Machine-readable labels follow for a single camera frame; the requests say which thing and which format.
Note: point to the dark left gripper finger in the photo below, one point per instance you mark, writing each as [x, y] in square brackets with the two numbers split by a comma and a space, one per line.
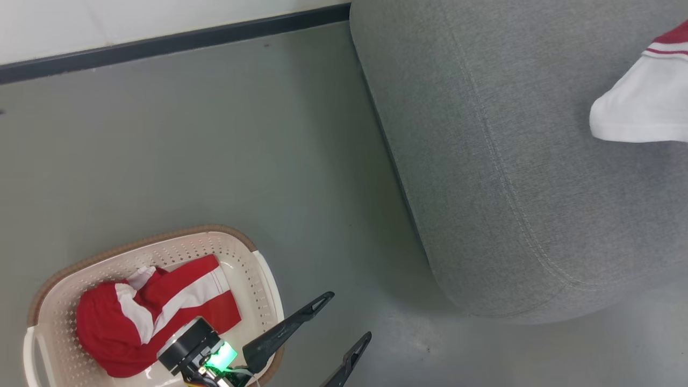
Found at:
[352, 360]

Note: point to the cream perforated laundry basket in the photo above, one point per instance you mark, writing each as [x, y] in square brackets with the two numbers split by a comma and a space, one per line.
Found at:
[59, 301]

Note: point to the grey fabric sofa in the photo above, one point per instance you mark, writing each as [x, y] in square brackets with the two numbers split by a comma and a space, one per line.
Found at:
[510, 161]

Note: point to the black baseboard strip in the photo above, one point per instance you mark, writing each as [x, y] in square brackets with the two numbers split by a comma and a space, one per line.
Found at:
[161, 44]

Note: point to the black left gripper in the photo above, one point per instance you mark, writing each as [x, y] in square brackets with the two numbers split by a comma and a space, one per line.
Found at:
[188, 344]

